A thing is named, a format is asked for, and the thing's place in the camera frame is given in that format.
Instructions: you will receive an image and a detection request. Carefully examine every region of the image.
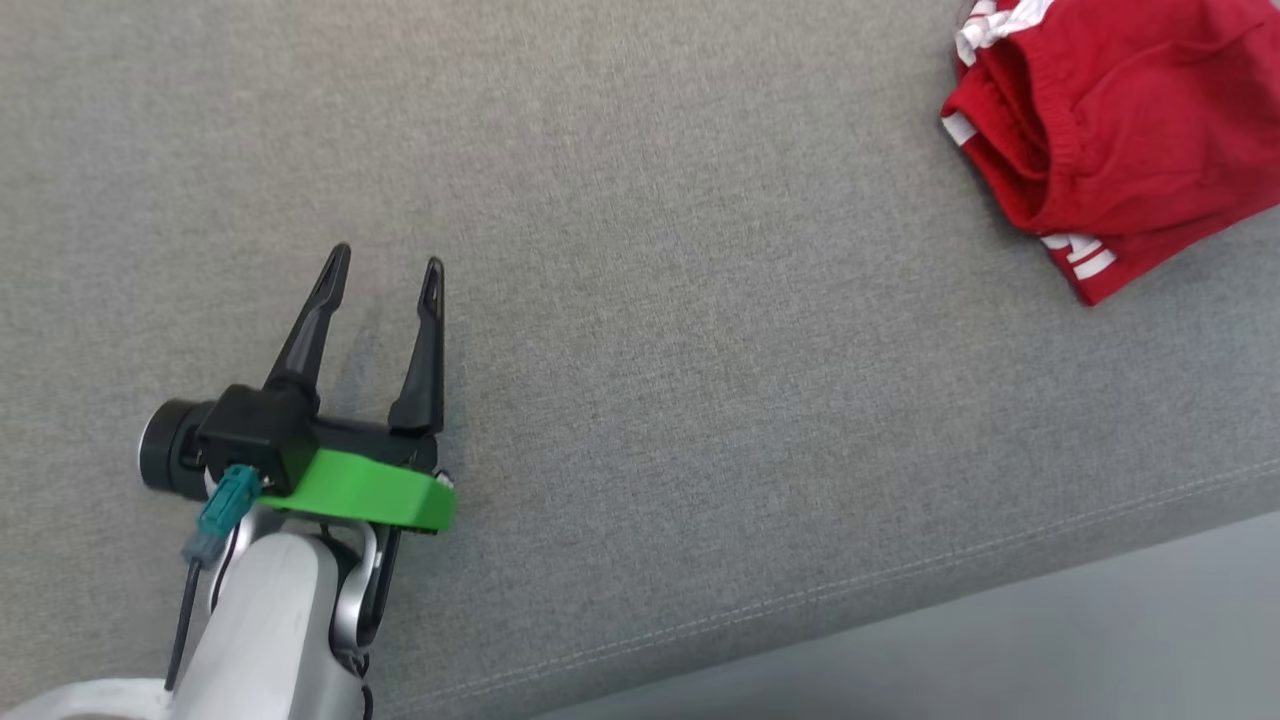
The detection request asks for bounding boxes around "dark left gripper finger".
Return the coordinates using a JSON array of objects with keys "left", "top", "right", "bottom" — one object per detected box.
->
[
  {"left": 388, "top": 257, "right": 446, "bottom": 436},
  {"left": 263, "top": 242, "right": 353, "bottom": 393}
]

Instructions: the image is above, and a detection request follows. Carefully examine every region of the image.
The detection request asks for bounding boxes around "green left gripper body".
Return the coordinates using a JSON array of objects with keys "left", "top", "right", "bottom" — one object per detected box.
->
[{"left": 262, "top": 415, "right": 458, "bottom": 533}]

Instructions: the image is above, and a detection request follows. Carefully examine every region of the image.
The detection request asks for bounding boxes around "teal plug left arm cable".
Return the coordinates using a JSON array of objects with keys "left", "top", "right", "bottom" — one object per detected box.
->
[{"left": 165, "top": 465, "right": 263, "bottom": 691}]

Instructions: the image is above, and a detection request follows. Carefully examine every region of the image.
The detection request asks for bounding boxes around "red shorts white stripe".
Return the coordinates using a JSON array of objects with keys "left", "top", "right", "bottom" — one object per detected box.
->
[{"left": 940, "top": 0, "right": 1280, "bottom": 236}]

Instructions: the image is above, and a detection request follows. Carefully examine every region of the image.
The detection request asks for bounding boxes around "grey fabric sofa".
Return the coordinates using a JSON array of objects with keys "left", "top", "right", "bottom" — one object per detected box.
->
[{"left": 0, "top": 0, "right": 1280, "bottom": 720}]

